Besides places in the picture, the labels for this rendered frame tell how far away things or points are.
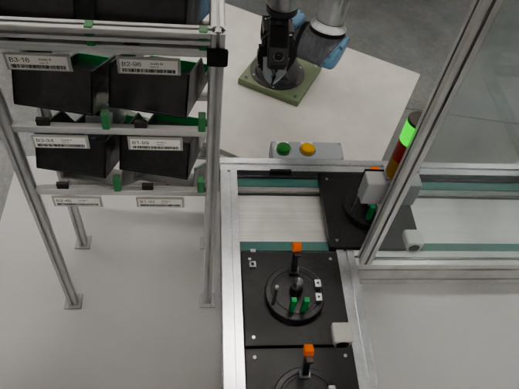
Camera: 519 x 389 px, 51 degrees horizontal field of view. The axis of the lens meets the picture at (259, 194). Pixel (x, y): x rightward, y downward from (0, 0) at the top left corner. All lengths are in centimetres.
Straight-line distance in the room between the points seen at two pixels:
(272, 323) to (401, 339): 35
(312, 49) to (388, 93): 38
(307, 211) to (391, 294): 31
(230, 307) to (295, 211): 36
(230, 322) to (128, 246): 38
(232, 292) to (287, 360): 21
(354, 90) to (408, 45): 186
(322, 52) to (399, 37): 213
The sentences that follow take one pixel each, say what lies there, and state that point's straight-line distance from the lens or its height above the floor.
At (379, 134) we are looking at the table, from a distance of 184.
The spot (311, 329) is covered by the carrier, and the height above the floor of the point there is 97.
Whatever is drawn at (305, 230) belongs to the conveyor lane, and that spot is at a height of 92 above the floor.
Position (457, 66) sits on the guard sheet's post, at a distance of 94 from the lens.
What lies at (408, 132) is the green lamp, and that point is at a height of 140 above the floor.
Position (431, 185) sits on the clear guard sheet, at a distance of 118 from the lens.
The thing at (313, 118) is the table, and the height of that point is 86.
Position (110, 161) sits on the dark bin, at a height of 131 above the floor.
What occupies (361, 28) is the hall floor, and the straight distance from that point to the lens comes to 384.
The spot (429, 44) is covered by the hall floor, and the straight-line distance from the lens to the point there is 387.
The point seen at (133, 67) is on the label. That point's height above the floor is 160.
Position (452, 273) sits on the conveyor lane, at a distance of 151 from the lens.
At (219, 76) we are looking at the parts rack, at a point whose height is 159.
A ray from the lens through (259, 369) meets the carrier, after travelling 121.
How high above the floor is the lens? 211
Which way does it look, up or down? 52 degrees down
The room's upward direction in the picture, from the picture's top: 9 degrees clockwise
